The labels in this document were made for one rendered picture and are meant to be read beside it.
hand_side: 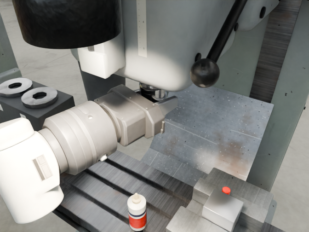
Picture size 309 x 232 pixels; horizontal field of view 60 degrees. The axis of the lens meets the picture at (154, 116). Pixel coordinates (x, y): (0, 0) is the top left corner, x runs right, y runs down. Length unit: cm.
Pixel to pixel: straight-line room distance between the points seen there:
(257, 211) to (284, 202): 143
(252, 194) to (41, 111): 54
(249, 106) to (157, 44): 55
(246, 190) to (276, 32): 38
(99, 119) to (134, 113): 6
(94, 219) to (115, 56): 46
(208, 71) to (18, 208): 27
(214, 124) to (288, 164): 149
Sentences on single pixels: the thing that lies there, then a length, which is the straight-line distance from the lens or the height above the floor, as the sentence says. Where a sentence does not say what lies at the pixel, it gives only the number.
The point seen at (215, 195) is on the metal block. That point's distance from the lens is 56.
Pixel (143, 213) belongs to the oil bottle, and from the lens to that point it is 62.
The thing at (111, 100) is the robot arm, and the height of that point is 126.
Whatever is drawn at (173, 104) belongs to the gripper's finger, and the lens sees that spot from 46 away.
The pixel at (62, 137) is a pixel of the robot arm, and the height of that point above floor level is 127.
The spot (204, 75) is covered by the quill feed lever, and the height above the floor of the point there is 137.
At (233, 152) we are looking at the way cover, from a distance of 84.
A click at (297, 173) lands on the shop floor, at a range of 224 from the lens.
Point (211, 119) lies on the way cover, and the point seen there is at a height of 99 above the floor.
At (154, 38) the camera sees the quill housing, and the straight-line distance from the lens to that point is 30.
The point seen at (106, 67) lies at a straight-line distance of 31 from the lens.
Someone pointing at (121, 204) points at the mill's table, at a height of 92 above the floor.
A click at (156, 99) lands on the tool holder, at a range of 44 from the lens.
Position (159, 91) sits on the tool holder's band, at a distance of 43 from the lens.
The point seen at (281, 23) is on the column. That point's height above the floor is 129.
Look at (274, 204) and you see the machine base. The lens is 172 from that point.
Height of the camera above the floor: 149
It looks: 36 degrees down
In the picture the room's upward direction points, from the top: straight up
